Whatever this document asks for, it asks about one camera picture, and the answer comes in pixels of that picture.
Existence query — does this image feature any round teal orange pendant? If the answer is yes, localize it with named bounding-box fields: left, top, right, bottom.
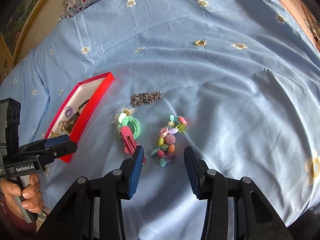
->
left=65, top=112, right=80, bottom=134

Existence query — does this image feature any pink hair clip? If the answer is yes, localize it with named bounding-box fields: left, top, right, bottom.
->
left=120, top=126, right=144, bottom=156

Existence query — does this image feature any colourful chunky bead bracelet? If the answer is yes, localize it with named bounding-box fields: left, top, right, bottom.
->
left=150, top=114, right=188, bottom=168

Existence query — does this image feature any yellow flower hair clip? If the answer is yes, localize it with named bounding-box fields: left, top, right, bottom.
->
left=49, top=131, right=63, bottom=138

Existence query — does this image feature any dark red sleeve forearm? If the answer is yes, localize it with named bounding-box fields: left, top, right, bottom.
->
left=1, top=202, right=36, bottom=239

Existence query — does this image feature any person's left hand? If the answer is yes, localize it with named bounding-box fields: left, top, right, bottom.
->
left=1, top=174, right=44, bottom=220

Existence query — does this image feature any red shallow box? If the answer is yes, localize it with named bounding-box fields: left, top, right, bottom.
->
left=44, top=71, right=116, bottom=164

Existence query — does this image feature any framed painting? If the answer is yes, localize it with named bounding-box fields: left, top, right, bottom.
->
left=1, top=0, right=39, bottom=80

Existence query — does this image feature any blue floral bed sheet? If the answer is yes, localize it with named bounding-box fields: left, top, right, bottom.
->
left=1, top=0, right=319, bottom=239

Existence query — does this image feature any black bead bracelet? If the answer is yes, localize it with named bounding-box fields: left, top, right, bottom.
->
left=77, top=99, right=90, bottom=111

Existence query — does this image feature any green hair tie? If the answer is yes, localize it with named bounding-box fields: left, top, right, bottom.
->
left=116, top=112, right=142, bottom=140

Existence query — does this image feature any silver chain necklace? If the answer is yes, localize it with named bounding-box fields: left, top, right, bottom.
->
left=130, top=90, right=163, bottom=107

